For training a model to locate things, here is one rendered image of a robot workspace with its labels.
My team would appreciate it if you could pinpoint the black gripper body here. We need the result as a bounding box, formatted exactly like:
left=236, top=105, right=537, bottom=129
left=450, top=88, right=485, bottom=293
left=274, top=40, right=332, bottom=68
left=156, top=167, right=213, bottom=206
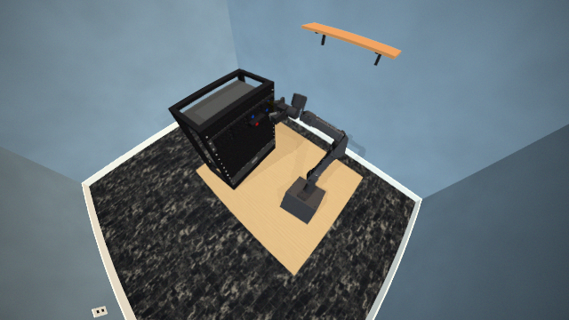
left=273, top=97, right=291, bottom=112

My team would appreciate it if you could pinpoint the black server rack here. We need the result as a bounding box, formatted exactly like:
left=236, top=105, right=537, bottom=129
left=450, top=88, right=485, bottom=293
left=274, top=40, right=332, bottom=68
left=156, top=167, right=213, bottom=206
left=168, top=68, right=276, bottom=190

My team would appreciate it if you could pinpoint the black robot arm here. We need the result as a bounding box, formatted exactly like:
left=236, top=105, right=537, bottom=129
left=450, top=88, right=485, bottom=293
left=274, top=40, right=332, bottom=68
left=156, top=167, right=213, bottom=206
left=269, top=93, right=349, bottom=202

